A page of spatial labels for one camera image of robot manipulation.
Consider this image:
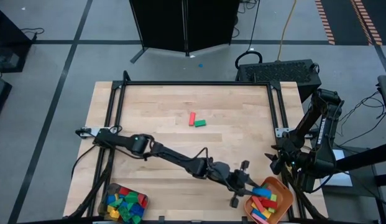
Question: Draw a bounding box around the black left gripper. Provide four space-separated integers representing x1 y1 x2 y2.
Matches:
208 160 259 209

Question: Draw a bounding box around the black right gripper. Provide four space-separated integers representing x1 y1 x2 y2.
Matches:
264 143 305 175

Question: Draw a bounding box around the long red block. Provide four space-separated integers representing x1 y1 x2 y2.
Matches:
251 195 266 213

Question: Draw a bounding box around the red wedge block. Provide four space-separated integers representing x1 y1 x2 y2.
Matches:
260 198 278 210

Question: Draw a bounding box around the pink rectangular block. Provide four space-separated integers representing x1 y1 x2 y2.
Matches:
250 213 270 224

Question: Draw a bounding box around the green bowl-shaped block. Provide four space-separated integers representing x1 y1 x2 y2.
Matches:
119 205 132 222

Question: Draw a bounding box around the orange plastic tray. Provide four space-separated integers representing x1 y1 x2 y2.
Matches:
244 176 295 224

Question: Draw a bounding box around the white paper sheet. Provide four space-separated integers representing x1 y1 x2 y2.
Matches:
328 148 354 187

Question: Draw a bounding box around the black perforated computer case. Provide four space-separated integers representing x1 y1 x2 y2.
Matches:
235 58 323 103

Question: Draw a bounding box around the grey translucent plastic bin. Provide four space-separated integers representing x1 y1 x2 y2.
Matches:
98 182 150 224

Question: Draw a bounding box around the orange striped floor tape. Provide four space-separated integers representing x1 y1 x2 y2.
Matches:
350 0 384 47
315 0 336 46

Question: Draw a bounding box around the black floor mat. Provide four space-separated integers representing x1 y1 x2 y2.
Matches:
319 0 386 47

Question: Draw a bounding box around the black folding divider screen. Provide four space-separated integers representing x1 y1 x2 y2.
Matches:
129 0 243 65

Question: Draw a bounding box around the black equipment box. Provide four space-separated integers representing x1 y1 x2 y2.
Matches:
0 76 13 125

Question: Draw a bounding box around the black cabinet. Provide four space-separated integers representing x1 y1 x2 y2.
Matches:
0 6 34 74

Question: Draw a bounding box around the black diagonal frame brace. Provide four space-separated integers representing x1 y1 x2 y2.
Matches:
67 152 117 218
282 174 329 222

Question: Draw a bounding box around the black side table frame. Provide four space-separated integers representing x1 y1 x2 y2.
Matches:
316 141 386 224

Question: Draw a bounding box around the black looped floor cable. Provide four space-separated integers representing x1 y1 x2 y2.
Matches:
234 50 264 71

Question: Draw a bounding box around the yellow hanging cable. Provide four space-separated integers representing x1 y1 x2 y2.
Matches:
277 0 298 62

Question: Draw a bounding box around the black hanging cable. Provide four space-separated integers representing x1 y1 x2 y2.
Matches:
247 0 262 52

